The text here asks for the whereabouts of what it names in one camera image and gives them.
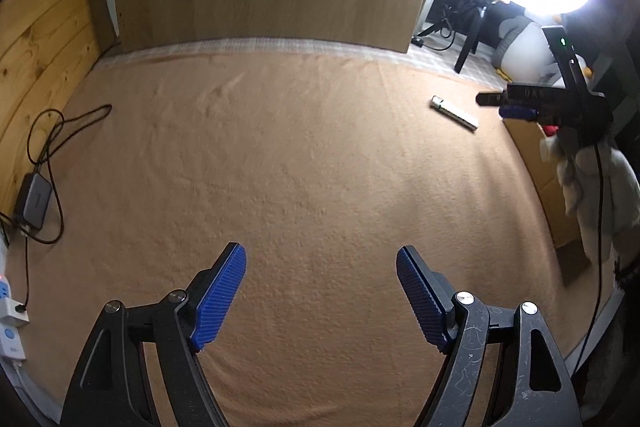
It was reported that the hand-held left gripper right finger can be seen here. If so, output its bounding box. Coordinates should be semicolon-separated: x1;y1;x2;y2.
396;245;583;427

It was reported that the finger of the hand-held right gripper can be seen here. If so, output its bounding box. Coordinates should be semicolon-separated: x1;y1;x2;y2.
500;106;540;122
476;82;568;108

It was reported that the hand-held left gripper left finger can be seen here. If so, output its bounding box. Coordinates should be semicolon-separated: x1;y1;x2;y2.
60;242;248;427

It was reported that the patterned white lighter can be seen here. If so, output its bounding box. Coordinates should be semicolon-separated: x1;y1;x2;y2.
430;95;480;131

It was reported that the cardboard box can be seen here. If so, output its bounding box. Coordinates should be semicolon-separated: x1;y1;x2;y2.
502;117;598;288

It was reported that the large penguin plush toy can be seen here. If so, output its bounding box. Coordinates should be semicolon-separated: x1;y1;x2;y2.
492;14;563;82

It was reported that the small penguin plush toy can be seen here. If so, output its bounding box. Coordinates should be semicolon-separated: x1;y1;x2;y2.
542;54;598;88

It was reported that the black tripod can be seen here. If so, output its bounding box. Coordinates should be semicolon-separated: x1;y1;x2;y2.
417;0;488;75

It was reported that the white power strip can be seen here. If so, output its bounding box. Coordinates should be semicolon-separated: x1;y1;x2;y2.
0;272;31;363

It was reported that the grey charger adapter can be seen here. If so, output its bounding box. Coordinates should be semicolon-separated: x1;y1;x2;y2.
14;173;53;229

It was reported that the pine plank board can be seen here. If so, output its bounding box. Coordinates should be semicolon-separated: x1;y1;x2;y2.
0;0;103;212

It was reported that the black tripod cable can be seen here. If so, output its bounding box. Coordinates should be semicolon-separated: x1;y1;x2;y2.
425;7;458;52

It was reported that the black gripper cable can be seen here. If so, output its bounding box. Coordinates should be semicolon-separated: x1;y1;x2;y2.
570;144;606;373

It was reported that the black charger cable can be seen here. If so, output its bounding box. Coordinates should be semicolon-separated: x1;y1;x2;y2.
0;104;113;245

